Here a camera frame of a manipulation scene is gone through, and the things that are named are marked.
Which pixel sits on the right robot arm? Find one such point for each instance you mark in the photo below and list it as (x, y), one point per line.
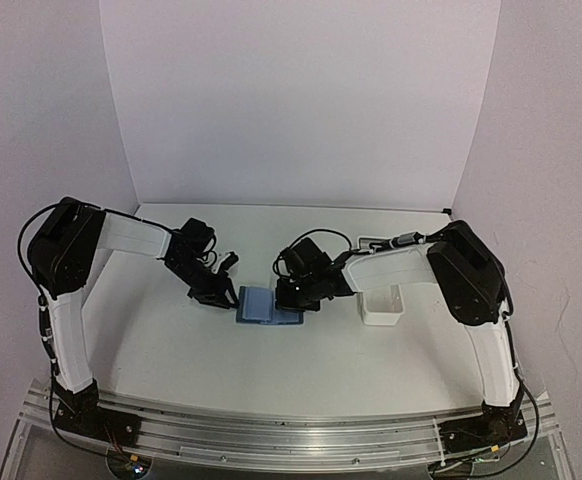
(472, 282)

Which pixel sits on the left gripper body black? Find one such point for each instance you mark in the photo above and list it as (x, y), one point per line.
(198, 280)

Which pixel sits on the white plastic tray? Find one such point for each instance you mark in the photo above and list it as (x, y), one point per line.
(381, 305)

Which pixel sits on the blue leather card holder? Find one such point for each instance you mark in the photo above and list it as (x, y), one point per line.
(257, 307)

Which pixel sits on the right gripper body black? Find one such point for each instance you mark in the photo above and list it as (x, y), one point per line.
(305, 297)

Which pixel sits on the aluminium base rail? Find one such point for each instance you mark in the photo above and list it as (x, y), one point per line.
(279, 443)

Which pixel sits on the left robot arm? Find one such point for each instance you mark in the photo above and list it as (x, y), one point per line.
(58, 260)

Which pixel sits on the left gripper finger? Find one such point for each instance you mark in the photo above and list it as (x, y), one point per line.
(203, 297)
(223, 293)

